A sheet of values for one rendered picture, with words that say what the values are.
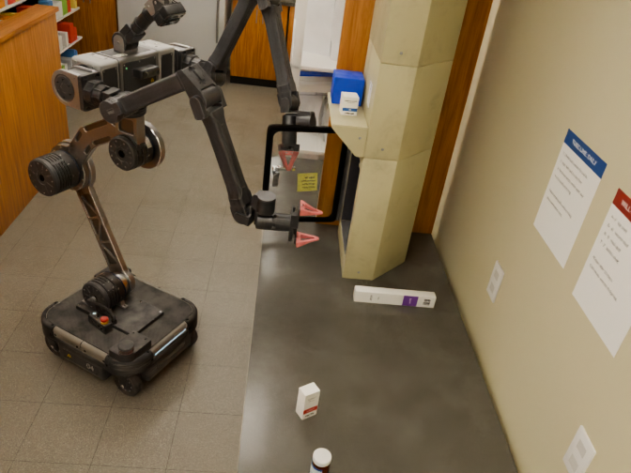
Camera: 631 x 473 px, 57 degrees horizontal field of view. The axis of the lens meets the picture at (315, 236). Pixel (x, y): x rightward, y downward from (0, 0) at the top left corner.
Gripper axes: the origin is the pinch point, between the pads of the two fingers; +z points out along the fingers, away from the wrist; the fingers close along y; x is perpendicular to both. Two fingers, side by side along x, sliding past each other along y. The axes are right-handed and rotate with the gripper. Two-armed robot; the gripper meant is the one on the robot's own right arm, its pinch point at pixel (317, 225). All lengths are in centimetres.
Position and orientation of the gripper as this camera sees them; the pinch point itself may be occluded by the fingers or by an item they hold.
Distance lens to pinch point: 186.0
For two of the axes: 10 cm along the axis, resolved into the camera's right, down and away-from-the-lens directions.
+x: -0.2, -5.3, 8.4
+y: 1.2, -8.4, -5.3
